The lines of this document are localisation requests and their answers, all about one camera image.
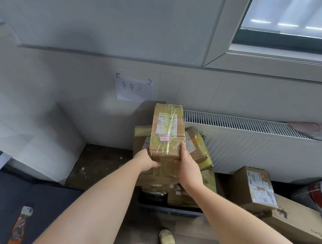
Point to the person's right hand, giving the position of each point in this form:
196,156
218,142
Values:
188,169

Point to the person's beige shoe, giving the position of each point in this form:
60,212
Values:
166,237

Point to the person's right forearm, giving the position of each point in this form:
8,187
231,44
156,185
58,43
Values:
226,213

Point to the orange and white utility knife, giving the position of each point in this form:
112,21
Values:
21,223

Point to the person's left hand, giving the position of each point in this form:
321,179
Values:
144,159

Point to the pile of cardboard parcels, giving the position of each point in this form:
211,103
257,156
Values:
173,181

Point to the window with grey frame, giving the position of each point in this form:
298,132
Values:
274,30

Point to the dark blue bench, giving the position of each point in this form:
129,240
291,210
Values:
32,201

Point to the white wall radiator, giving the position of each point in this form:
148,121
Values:
251,145

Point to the dark plastic crate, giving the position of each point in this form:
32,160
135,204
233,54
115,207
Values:
163,205

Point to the person's left forearm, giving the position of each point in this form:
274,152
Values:
93,203

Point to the cardboard box with white label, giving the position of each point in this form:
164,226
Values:
252,188

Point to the taped cardboard parcel with label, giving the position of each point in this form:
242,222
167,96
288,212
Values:
166,133

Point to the white paper wall sign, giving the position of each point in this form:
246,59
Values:
133,88

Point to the pink cloth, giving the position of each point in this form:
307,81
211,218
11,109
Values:
305,128

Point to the small brown taped parcel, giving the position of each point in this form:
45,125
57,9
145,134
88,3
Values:
196,147

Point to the person's right thumb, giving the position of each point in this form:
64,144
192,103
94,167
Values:
184,150

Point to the grey plastic bag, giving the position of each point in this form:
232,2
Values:
308,192

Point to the large flat cardboard box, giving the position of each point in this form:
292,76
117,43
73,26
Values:
296,221

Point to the person's left fingers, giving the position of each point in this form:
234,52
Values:
155,164

